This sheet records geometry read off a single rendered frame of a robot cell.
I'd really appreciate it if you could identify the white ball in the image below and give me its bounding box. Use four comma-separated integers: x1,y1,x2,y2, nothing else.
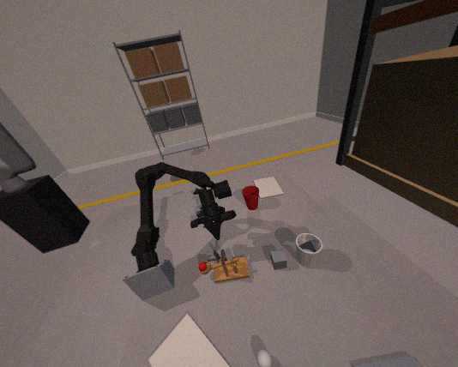
256,349,272,367

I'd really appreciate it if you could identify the beige flat rectangular board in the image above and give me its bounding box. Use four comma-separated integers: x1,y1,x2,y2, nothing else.
148,314,230,367
253,177,284,199

